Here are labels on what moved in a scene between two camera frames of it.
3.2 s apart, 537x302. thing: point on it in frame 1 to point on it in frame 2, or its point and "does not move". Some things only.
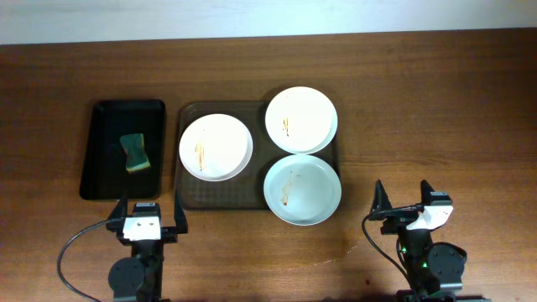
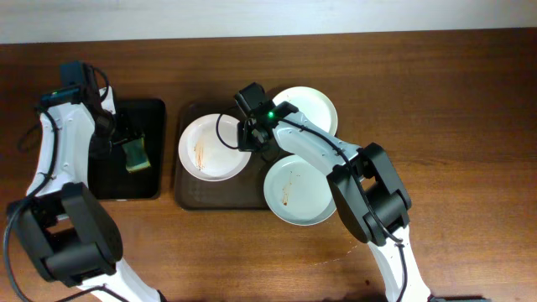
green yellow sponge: [133, 145] does not move
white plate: [302, 190] does not move
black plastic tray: [105, 176] does not move
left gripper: [169, 233] to [128, 127]
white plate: [216, 147] does not move
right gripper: [381, 210] to [244, 143]
